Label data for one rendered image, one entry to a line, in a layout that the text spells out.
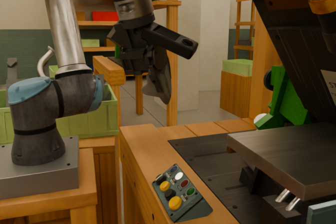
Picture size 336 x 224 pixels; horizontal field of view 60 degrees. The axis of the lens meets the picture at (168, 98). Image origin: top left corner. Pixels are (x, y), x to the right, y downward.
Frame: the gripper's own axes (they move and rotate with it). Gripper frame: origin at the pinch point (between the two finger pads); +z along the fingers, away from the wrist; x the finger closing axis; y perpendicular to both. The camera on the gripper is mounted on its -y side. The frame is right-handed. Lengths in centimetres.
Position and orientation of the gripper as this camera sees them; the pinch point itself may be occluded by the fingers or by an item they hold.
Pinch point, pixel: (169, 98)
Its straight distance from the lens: 69.1
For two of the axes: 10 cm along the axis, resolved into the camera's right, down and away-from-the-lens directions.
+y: -9.2, 0.5, 3.9
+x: -3.1, 5.1, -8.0
